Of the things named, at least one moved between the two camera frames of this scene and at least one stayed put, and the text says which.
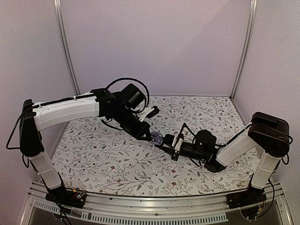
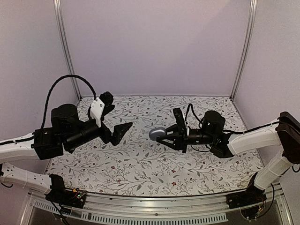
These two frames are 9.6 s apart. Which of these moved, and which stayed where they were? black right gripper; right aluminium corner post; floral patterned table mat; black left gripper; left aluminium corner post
Moved: black left gripper; black right gripper
Stayed: floral patterned table mat; right aluminium corner post; left aluminium corner post
